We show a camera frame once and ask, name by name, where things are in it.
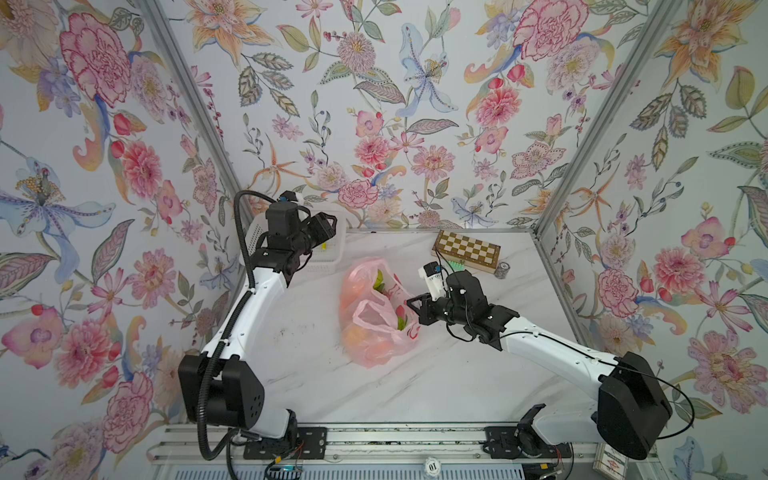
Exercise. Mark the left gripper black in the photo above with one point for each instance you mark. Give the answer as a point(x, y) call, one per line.
point(321, 226)

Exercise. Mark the small card box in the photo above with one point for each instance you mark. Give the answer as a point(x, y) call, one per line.
point(609, 463)

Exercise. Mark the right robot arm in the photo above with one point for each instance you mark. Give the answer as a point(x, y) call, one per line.
point(626, 407)

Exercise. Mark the wooden chessboard box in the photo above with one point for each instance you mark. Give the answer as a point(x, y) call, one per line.
point(468, 251)

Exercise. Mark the pink plastic bag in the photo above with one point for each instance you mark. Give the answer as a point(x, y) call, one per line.
point(375, 327)

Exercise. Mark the green toy brick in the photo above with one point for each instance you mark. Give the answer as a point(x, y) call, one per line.
point(457, 264)

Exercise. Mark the green fruit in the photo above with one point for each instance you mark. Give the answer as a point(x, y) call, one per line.
point(379, 284)

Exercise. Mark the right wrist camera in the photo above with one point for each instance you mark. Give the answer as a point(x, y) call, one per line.
point(433, 275)

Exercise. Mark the white plastic basket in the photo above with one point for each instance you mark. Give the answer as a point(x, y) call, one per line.
point(323, 258)

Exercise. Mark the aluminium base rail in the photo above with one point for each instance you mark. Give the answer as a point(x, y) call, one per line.
point(347, 443)

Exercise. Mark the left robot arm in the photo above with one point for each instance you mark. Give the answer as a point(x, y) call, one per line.
point(219, 385)

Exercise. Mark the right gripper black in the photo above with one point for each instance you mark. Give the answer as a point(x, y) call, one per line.
point(427, 308)

